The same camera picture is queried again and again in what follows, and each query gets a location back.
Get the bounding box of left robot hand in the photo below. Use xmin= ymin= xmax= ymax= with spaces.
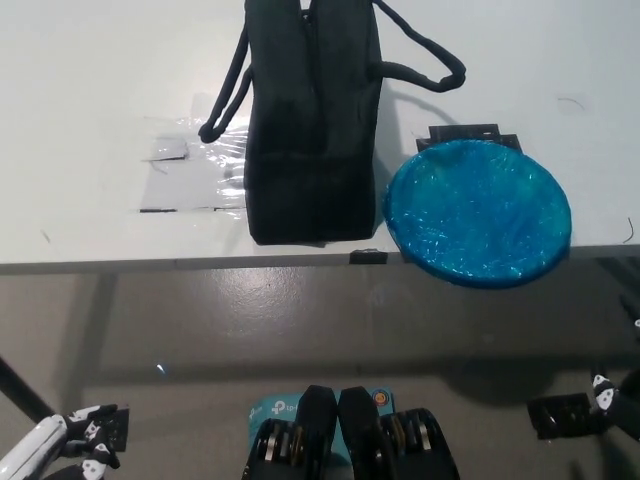
xmin=0 ymin=403 xmax=121 ymax=480

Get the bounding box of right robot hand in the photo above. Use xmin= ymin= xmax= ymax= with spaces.
xmin=591 ymin=364 xmax=640 ymax=444

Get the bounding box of blue plate stack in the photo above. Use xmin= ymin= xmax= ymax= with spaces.
xmin=382 ymin=139 xmax=572 ymax=290

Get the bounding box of black fabric tote bag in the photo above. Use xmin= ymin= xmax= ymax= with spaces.
xmin=198 ymin=0 xmax=467 ymax=247

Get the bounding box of large black floor tape marker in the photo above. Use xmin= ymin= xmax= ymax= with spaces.
xmin=527 ymin=392 xmax=601 ymax=441

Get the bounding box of black table leg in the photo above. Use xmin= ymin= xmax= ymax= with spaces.
xmin=0 ymin=354 xmax=44 ymax=424

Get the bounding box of small black floor tape marker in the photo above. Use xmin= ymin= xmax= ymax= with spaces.
xmin=97 ymin=405 xmax=131 ymax=454

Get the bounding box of teal tp-link box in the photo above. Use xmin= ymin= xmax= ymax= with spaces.
xmin=248 ymin=387 xmax=399 ymax=459

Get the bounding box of small black tape strip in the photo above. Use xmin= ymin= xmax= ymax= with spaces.
xmin=349 ymin=247 xmax=389 ymax=266

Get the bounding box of black tape square patch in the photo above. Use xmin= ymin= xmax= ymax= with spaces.
xmin=415 ymin=123 xmax=524 ymax=154

